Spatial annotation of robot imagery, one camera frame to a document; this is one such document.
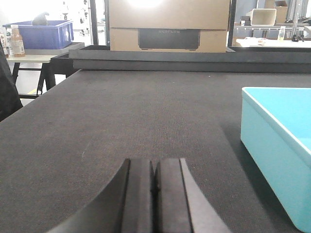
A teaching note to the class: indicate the folding side table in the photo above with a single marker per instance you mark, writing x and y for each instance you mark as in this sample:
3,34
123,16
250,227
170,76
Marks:
48,63

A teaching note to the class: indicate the white background table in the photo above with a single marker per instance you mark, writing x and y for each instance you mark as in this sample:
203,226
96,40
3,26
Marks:
263,42

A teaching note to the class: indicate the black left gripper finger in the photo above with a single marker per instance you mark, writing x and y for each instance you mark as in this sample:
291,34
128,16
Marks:
125,205

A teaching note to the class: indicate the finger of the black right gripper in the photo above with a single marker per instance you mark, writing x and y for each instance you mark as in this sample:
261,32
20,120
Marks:
181,207

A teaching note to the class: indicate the orange drink bottle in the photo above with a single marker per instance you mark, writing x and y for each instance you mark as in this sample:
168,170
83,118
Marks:
17,42

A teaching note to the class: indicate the beige rectangular bin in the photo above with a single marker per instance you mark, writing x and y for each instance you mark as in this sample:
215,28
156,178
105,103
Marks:
263,17

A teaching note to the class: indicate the blue crate on table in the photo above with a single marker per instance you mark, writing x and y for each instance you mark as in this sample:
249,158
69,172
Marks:
55,36

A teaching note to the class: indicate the brown cardboard box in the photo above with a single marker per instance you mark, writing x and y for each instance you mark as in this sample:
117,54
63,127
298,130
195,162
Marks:
168,25

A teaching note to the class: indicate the yellow drink bottle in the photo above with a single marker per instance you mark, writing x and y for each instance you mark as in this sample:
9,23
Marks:
281,34

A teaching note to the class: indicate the black conveyor belt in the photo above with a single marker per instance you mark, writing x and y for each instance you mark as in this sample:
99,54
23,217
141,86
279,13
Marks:
60,150

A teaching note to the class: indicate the grey object in crate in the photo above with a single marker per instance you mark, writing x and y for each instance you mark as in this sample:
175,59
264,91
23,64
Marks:
40,20

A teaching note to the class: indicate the light blue plastic bin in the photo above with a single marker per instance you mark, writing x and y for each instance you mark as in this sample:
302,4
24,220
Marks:
276,131

